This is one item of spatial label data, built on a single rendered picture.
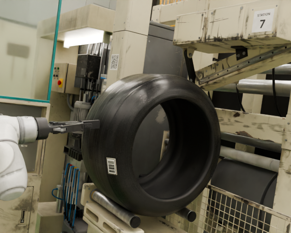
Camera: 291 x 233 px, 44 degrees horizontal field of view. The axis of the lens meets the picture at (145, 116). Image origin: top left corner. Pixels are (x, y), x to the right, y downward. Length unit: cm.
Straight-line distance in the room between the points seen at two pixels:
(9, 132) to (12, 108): 72
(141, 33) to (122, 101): 51
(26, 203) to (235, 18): 132
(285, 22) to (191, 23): 48
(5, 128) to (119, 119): 38
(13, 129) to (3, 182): 20
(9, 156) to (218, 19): 100
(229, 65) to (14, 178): 105
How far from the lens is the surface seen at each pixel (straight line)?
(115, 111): 129
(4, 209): 194
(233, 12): 154
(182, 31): 176
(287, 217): 148
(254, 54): 160
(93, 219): 160
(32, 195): 195
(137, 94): 131
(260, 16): 144
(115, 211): 147
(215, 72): 174
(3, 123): 118
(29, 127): 120
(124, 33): 168
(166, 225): 170
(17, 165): 107
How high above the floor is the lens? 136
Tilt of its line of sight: 3 degrees down
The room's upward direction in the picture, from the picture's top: 8 degrees clockwise
